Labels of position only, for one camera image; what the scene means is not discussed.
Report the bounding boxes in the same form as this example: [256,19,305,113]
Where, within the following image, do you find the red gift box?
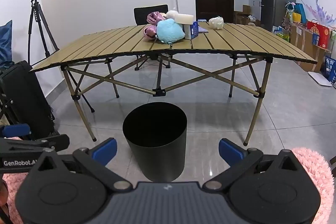
[307,21,331,47]

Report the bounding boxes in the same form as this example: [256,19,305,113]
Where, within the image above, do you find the white floor scale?
[308,71,333,87]

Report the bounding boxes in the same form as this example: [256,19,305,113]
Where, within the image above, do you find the purple splash wall decor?
[301,0,335,28]

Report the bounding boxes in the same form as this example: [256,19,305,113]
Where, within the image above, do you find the tan folding slat table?
[29,22,318,147]

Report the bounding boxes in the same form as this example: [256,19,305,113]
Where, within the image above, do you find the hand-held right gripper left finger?
[34,138,133,191]

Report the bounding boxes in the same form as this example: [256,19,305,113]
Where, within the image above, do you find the white foam block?
[175,13,193,25]

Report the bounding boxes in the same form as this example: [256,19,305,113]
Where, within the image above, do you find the blue tissue pack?
[184,21,200,39]

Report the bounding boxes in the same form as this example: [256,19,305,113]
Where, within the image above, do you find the open cardboard boxes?
[235,5,256,25]

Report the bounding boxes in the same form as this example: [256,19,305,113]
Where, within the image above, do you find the blue shopping bag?
[293,3,307,24]

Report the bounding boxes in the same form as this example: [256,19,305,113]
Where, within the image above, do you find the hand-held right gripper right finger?
[203,138,302,191]

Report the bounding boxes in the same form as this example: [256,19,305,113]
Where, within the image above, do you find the black fabric bag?
[0,60,57,140]

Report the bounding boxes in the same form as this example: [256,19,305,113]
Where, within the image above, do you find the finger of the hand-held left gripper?
[0,123,31,140]
[0,134,70,153]

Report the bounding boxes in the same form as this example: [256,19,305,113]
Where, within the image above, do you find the iridescent plastic bag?
[209,17,224,30]

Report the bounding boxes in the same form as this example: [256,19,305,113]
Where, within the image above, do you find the light blue plush toy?
[156,18,185,44]

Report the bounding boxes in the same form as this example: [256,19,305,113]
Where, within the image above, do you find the person's left hand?
[0,180,9,211]

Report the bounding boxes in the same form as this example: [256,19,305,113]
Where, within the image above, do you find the black chair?
[134,5,171,71]

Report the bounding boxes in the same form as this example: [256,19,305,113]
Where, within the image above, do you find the black camera tripod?
[28,0,61,65]

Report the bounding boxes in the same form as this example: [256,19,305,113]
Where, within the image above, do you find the blue pet food bag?
[324,56,336,84]

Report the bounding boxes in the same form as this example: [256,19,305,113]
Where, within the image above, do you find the blue cloth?
[0,20,13,68]

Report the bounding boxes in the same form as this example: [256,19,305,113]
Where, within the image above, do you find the large cardboard box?
[290,23,331,72]

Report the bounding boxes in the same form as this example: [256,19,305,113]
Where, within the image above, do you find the black trash bin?
[122,102,188,183]

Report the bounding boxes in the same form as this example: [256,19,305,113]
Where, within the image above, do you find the pink satin cloth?
[143,11,167,41]

